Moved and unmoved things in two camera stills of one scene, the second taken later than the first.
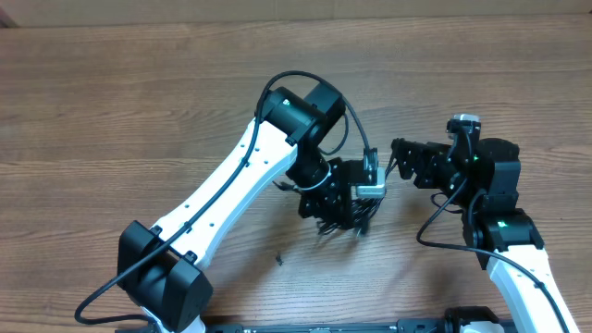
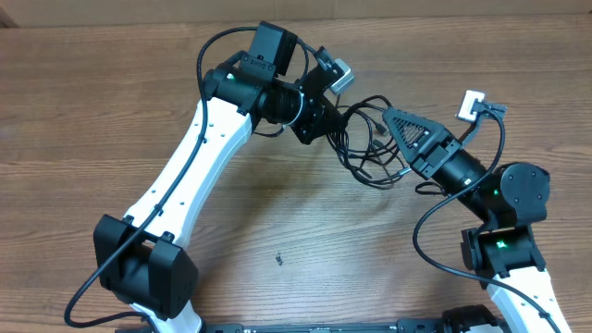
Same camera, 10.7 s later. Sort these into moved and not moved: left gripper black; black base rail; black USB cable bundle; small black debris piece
Moved: left gripper black; black USB cable bundle
Not moved: black base rail; small black debris piece
